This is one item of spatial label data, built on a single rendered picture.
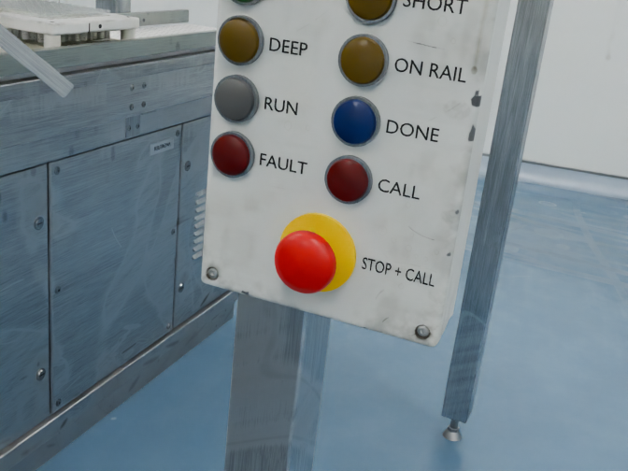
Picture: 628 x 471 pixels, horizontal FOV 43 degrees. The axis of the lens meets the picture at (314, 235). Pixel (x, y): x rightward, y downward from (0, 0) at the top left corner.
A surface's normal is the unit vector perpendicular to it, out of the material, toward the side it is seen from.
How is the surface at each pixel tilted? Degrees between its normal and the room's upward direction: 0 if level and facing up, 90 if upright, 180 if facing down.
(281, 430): 94
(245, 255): 90
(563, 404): 0
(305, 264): 88
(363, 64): 92
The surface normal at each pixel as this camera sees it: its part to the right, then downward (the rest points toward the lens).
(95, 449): 0.11, -0.93
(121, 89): 0.92, 0.22
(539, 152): -0.28, 0.30
